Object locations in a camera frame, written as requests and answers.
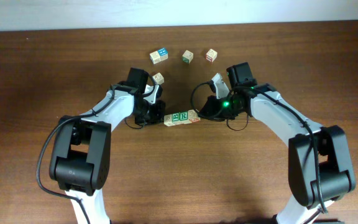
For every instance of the baseball picture wooden block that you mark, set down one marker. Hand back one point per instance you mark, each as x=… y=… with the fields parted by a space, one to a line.
x=158 y=78

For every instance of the red sided wooden block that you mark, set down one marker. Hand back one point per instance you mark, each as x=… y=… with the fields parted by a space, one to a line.
x=193 y=116

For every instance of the red sided far block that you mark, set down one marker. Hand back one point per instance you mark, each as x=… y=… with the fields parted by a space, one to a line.
x=211 y=55

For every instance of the green sided wooden block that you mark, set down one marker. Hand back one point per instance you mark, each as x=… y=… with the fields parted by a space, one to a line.
x=187 y=56

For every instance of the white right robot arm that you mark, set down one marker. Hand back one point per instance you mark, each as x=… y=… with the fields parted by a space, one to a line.
x=320 y=170

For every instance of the green letter R block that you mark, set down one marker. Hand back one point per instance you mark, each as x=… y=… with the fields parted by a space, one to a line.
x=184 y=118

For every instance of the plain wooden block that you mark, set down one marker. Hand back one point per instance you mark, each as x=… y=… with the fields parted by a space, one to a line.
x=155 y=57

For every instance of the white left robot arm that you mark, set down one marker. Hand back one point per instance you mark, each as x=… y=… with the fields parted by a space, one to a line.
x=81 y=152

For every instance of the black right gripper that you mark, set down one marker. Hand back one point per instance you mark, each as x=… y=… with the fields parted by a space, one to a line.
x=210 y=106

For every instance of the blue top wooden block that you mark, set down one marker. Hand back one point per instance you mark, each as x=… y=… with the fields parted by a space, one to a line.
x=163 y=54

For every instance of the wooden letter M block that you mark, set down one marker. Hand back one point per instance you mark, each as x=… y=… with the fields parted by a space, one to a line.
x=168 y=120

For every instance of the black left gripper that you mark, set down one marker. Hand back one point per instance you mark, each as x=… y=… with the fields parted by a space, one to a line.
x=160 y=105

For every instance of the green letter B block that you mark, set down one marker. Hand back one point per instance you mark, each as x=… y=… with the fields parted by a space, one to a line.
x=176 y=119

